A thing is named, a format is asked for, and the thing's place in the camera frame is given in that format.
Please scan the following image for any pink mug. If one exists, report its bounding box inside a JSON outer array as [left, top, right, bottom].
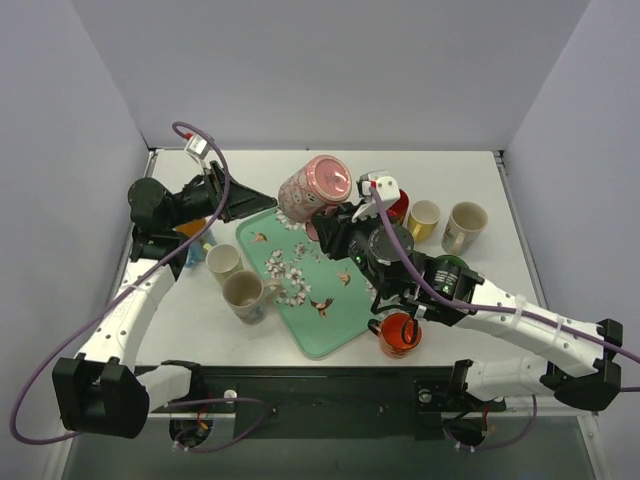
[[278, 155, 352, 223]]

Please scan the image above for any black mug red interior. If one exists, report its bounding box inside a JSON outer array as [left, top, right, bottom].
[[387, 190, 410, 225]]

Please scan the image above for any blue glazed mug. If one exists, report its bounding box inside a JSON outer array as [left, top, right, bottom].
[[175, 218, 217, 268]]

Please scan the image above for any pale yellow faceted mug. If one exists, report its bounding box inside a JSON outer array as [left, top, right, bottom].
[[203, 244, 244, 285]]

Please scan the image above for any tall cream floral mug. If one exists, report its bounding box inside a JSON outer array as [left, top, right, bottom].
[[436, 254, 480, 276]]

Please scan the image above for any orange mug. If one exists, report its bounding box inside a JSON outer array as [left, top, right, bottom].
[[367, 312, 422, 358]]

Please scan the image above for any beige patterned mug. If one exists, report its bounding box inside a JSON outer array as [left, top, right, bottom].
[[222, 270, 284, 325]]

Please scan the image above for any cream mug umbrella design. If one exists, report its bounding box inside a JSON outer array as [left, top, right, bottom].
[[441, 201, 489, 256]]

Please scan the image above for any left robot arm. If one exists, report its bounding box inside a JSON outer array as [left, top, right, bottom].
[[52, 163, 277, 439]]

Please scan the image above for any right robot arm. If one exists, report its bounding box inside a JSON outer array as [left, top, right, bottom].
[[311, 203, 623, 412]]

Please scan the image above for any green floral serving tray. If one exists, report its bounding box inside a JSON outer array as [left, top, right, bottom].
[[235, 209, 376, 358]]

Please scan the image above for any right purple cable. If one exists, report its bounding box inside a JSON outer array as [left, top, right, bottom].
[[369, 187, 640, 454]]

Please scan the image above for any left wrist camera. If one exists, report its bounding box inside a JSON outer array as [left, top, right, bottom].
[[184, 132, 211, 174]]

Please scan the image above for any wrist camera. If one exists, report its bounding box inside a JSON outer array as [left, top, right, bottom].
[[351, 170, 400, 223], [184, 132, 211, 174]]

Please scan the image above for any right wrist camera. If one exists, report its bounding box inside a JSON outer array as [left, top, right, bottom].
[[351, 170, 400, 223]]

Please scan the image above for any aluminium rail frame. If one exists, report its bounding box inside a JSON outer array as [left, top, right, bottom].
[[60, 147, 599, 420]]

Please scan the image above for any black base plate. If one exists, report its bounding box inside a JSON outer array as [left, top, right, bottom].
[[164, 366, 506, 440]]

